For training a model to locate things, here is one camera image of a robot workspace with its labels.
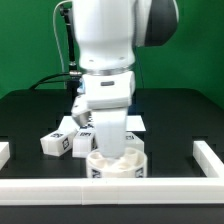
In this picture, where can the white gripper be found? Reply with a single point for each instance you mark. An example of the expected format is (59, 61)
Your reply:
(108, 98)

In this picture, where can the white round stool seat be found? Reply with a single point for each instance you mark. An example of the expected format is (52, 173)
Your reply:
(133, 164)

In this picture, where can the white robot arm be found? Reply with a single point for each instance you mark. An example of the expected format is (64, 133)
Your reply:
(107, 32)

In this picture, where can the white marker sheet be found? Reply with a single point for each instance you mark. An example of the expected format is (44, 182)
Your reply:
(134, 123)

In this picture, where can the black camera stand pole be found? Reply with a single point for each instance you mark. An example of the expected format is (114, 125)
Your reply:
(74, 73)

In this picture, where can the white front border rail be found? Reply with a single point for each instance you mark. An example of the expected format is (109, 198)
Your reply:
(111, 191)

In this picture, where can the white left border rail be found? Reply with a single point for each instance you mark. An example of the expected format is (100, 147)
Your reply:
(4, 153)

